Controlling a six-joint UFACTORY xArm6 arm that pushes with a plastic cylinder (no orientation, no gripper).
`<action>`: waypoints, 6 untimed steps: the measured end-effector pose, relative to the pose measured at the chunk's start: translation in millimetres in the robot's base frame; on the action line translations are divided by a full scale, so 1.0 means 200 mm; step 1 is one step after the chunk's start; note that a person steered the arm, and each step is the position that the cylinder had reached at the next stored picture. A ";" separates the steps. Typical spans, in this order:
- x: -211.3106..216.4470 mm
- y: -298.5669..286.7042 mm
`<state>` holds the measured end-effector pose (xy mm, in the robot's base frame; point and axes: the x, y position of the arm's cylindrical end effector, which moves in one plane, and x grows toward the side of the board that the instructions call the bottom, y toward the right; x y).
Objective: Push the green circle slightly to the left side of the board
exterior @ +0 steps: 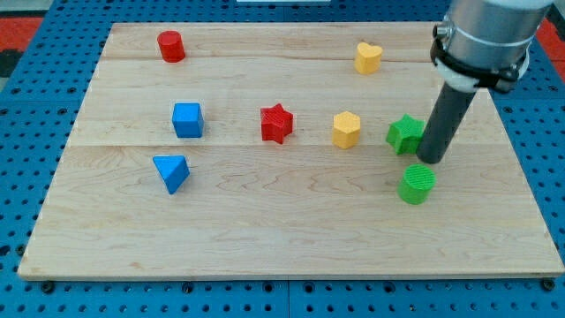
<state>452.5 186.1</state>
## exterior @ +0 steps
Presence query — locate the red star block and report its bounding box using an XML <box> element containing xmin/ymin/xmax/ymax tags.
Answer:
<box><xmin>260</xmin><ymin>103</ymin><xmax>294</xmax><ymax>144</ymax></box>

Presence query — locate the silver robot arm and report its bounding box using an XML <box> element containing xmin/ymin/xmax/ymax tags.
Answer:
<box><xmin>430</xmin><ymin>0</ymin><xmax>553</xmax><ymax>93</ymax></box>

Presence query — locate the green cylinder block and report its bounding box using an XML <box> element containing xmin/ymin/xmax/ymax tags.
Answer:
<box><xmin>397</xmin><ymin>164</ymin><xmax>436</xmax><ymax>205</ymax></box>

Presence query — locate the red cylinder block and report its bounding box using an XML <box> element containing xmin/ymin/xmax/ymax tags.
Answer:
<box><xmin>157</xmin><ymin>30</ymin><xmax>185</xmax><ymax>63</ymax></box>

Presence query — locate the wooden board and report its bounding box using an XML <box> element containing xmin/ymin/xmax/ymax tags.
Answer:
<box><xmin>19</xmin><ymin>22</ymin><xmax>564</xmax><ymax>281</ymax></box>

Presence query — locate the blue cube block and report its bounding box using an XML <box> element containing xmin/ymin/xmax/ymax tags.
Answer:
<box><xmin>172</xmin><ymin>102</ymin><xmax>204</xmax><ymax>138</ymax></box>

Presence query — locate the blue triangular prism block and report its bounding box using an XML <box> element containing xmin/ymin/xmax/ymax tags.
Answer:
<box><xmin>153</xmin><ymin>155</ymin><xmax>190</xmax><ymax>194</ymax></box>

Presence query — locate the green star block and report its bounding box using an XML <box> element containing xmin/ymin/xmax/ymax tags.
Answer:
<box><xmin>386</xmin><ymin>114</ymin><xmax>426</xmax><ymax>155</ymax></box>

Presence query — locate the yellow hexagon block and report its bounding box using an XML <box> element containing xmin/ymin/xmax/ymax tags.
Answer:
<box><xmin>332</xmin><ymin>111</ymin><xmax>361</xmax><ymax>149</ymax></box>

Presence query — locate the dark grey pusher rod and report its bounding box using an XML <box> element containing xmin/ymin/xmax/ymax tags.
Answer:
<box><xmin>416</xmin><ymin>84</ymin><xmax>476</xmax><ymax>164</ymax></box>

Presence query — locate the black clamp ring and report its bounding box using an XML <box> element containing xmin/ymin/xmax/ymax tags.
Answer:
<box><xmin>430</xmin><ymin>24</ymin><xmax>531</xmax><ymax>95</ymax></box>

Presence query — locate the yellow heart block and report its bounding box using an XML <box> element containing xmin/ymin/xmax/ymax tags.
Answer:
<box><xmin>354</xmin><ymin>42</ymin><xmax>383</xmax><ymax>75</ymax></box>

